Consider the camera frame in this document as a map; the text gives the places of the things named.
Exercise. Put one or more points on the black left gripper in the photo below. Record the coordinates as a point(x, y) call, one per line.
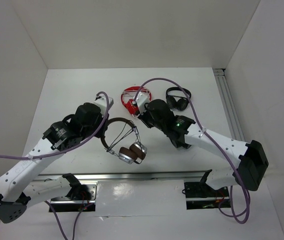
point(99, 134)

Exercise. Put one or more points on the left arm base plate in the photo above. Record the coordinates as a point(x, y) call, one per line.
point(85, 200)

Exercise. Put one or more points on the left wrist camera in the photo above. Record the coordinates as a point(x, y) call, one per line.
point(103, 101)

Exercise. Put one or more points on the aluminium rail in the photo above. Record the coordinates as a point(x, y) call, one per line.
point(142, 176)
point(228, 104)

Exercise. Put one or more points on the brown silver headphones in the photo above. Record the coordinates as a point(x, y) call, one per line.
point(136, 153)

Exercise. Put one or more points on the red headphones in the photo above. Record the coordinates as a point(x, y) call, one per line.
point(127, 98)

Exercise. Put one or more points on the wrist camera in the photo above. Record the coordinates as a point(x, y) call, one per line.
point(103, 101)
point(139, 103)

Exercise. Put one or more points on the right aluminium rail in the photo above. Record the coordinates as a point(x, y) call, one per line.
point(228, 104)

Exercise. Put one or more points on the front aluminium rail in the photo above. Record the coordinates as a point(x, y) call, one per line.
point(142, 176)

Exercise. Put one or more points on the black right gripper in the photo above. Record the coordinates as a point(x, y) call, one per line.
point(142, 117)

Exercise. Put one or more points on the far black headphones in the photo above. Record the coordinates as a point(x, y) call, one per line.
point(179, 103)

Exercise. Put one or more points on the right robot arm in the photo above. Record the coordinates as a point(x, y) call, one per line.
point(247, 161)

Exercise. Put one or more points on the white front cover panel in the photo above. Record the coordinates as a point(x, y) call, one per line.
point(140, 198)

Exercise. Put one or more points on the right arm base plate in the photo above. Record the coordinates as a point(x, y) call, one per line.
point(203, 192)

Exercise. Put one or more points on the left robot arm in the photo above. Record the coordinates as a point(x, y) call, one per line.
point(18, 191)

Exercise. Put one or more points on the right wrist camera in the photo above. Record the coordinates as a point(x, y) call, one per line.
point(139, 103)

